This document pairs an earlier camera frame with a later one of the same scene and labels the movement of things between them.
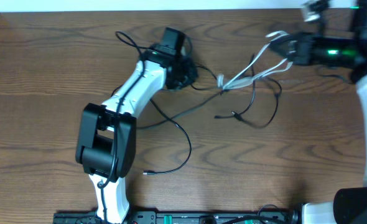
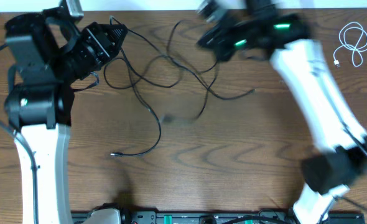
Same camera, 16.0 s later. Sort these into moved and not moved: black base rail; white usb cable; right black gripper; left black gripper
Moved: white usb cable; left black gripper; right black gripper
Not moved: black base rail
